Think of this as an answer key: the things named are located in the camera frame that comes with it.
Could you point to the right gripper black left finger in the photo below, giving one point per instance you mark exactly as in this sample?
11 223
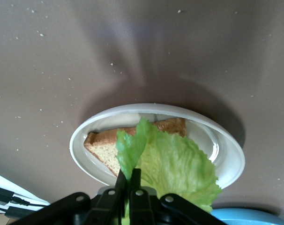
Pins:
104 206

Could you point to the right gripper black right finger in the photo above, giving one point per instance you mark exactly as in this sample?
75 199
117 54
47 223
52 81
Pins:
142 206

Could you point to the green lettuce leaf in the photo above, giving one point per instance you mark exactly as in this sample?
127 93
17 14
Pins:
174 159

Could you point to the brown toast bread slice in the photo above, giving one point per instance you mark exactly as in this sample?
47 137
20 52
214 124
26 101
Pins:
102 145

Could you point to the beige round plate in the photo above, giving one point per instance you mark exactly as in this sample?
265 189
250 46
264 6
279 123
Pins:
226 152

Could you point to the blue round plate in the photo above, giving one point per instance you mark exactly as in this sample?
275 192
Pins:
245 218

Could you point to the black power adapter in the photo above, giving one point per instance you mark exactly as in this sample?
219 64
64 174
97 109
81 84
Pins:
15 211
2 194

